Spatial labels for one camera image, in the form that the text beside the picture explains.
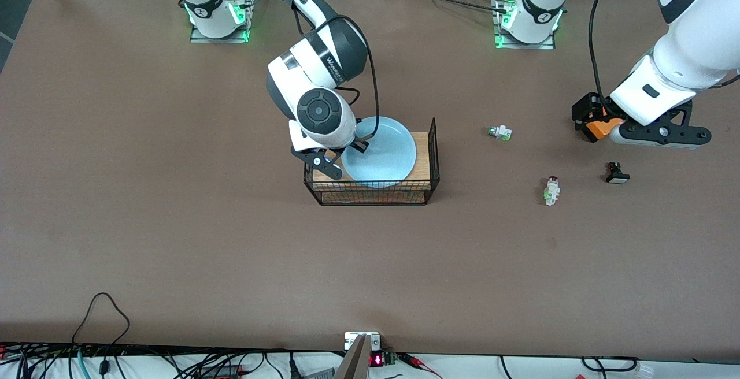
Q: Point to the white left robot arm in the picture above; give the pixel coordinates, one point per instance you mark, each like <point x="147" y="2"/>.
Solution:
<point x="694" y="49"/>

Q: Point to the black orange left gripper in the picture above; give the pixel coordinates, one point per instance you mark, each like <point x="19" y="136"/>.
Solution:
<point x="587" y="111"/>

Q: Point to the light blue round plate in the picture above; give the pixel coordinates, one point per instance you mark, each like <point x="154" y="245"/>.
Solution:
<point x="384" y="156"/>

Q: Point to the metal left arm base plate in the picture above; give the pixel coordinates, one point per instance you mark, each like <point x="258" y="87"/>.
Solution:
<point x="543" y="45"/>

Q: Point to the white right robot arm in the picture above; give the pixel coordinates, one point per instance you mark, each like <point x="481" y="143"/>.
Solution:
<point x="324" y="61"/>

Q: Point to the red test lead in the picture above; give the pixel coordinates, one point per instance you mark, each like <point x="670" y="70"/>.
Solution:
<point x="422" y="364"/>

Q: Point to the grey metal bar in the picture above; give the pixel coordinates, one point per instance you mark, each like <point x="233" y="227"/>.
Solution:
<point x="355" y="364"/>

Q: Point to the black left camera bracket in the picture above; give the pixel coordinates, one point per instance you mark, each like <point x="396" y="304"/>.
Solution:
<point x="670" y="133"/>

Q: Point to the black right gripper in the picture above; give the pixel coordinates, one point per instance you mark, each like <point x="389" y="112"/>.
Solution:
<point x="361" y="146"/>

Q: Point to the white switch red button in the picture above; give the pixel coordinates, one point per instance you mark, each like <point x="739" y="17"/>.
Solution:
<point x="552" y="191"/>

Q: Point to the black push button switch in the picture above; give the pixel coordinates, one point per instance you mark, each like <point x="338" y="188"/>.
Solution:
<point x="617" y="177"/>

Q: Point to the red digit display module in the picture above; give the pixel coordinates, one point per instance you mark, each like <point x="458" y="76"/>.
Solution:
<point x="377" y="360"/>

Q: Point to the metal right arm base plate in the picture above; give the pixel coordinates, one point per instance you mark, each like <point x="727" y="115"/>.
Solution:
<point x="202" y="38"/>

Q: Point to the white switch green button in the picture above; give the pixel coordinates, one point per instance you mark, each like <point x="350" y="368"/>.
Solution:
<point x="500" y="132"/>

